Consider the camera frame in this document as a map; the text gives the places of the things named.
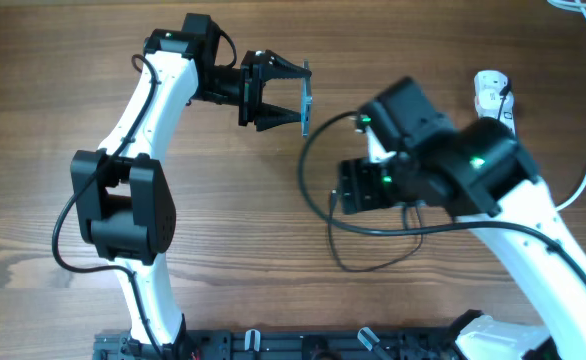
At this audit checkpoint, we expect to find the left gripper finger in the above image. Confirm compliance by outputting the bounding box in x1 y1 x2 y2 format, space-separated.
261 50 312 85
253 104 301 132

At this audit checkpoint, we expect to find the turquoise screen Galaxy smartphone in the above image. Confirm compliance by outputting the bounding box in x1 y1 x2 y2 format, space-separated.
300 77 313 138

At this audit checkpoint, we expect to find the black USB charging cable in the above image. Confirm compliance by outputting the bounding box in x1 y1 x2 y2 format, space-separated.
326 81 513 274

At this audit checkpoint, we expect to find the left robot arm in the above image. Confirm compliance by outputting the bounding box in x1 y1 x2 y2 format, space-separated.
67 13 312 359

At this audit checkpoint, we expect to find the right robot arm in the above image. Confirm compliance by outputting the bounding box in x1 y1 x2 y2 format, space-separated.
338 78 586 359

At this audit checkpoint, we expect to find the white power strip socket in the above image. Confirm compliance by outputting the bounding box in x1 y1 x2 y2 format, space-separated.
474 70 516 134

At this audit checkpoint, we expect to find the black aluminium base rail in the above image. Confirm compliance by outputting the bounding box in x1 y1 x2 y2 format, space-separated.
92 328 462 360

